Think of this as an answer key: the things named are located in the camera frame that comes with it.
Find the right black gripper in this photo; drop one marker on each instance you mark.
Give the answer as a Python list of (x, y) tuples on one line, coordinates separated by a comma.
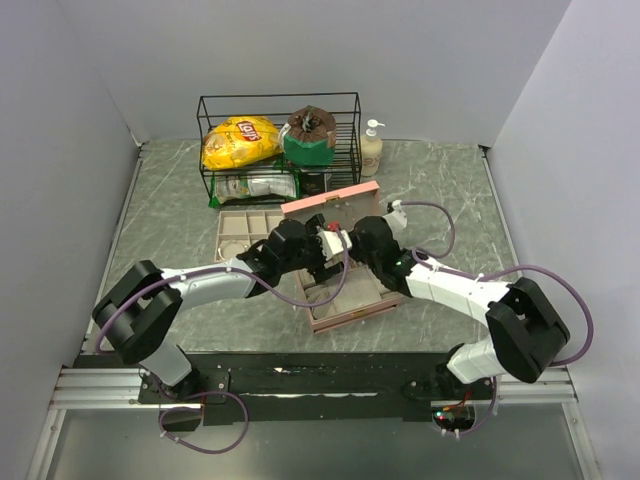
[(354, 253)]

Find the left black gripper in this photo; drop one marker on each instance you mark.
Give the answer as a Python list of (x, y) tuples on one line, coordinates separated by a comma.
[(318, 270)]

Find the pink jewelry tray insert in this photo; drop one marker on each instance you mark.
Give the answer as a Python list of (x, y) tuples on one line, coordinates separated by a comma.
[(239, 230)]

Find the pink jewelry box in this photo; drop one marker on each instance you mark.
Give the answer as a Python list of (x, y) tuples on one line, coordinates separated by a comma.
[(362, 295)]

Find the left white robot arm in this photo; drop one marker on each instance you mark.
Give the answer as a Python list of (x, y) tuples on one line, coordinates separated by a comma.
[(137, 313)]

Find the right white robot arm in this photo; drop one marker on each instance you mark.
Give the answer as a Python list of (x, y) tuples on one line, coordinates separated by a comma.
[(526, 333)]

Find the dark tin can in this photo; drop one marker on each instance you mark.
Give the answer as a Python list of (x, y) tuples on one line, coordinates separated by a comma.
[(314, 182)]

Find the white green snack bag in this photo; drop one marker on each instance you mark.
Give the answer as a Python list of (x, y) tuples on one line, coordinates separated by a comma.
[(226, 188)]

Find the cream pump lotion bottle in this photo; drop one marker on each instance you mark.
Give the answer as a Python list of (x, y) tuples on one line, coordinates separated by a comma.
[(371, 148)]

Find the brown green wrapped package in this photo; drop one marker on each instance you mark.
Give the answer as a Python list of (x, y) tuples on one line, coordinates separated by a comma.
[(308, 138)]

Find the yellow Lays chips bag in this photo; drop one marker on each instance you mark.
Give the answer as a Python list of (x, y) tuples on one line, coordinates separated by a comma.
[(240, 141)]

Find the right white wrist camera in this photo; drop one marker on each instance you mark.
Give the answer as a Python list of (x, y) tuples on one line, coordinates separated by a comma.
[(396, 218)]

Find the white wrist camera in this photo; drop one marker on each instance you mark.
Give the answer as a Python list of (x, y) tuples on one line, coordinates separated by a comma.
[(334, 243), (396, 218)]

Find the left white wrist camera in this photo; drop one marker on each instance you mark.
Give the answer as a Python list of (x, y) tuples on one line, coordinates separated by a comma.
[(334, 243)]

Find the black wire shelf rack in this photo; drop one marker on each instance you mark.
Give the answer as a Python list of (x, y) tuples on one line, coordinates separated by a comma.
[(345, 106)]

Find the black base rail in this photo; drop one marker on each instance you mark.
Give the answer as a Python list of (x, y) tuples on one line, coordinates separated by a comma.
[(318, 386)]

